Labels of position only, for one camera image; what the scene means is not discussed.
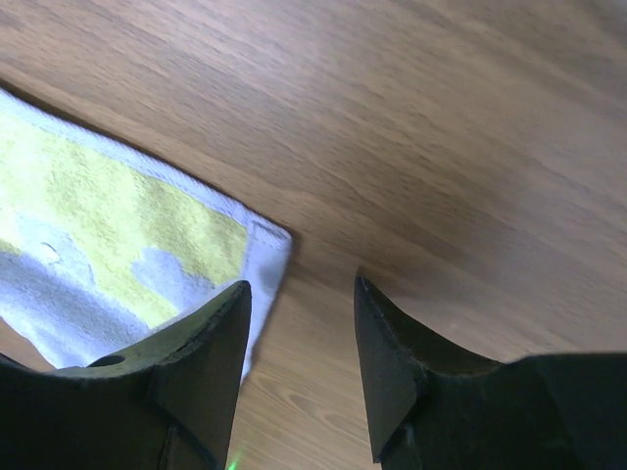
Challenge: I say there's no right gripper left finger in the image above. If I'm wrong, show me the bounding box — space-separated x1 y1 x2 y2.
1 281 252 469

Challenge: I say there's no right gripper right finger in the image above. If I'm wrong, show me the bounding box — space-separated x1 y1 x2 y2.
354 277 626 469

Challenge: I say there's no yellow green towel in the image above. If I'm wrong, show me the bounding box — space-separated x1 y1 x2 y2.
1 92 292 368

